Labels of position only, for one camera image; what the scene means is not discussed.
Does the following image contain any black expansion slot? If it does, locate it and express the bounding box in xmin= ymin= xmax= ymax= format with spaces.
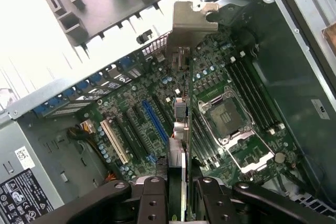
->
xmin=125 ymin=107 xmax=161 ymax=156
xmin=113 ymin=115 xmax=149 ymax=162

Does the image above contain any white expansion slot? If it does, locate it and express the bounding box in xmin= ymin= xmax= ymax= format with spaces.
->
xmin=99 ymin=118 xmax=130 ymax=165

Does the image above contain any blue expansion slot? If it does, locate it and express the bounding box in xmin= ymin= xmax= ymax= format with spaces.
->
xmin=141 ymin=99 xmax=170 ymax=145

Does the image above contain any black RAM slot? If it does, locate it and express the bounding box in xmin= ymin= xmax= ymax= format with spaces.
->
xmin=236 ymin=57 xmax=277 ymax=128
xmin=241 ymin=53 xmax=284 ymax=127
xmin=226 ymin=64 xmax=266 ymax=131
xmin=231 ymin=60 xmax=271 ymax=130

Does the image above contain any metal socket cover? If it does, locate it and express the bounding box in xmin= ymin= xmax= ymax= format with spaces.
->
xmin=224 ymin=129 xmax=277 ymax=175

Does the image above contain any CPU socket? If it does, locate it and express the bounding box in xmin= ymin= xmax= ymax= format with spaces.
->
xmin=196 ymin=86 xmax=257 ymax=146

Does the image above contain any perforated metal disk bay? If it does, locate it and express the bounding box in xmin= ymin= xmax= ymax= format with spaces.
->
xmin=286 ymin=182 xmax=336 ymax=216

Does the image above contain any green motherboard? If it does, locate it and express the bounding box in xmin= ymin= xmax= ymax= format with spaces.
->
xmin=76 ymin=31 xmax=305 ymax=183

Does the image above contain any grey power supply unit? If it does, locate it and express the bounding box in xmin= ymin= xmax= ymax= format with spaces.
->
xmin=0 ymin=115 xmax=113 ymax=224

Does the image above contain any open black PC case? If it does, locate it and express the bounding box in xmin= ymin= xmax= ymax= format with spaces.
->
xmin=0 ymin=0 xmax=336 ymax=224

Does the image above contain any grey parts rack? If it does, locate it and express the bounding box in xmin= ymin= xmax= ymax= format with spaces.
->
xmin=28 ymin=0 xmax=167 ymax=48

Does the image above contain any beige corner fixture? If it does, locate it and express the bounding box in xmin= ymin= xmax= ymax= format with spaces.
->
xmin=321 ymin=22 xmax=336 ymax=41

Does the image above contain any yellow black wire bundle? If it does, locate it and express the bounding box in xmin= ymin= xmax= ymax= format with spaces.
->
xmin=67 ymin=125 xmax=107 ymax=163

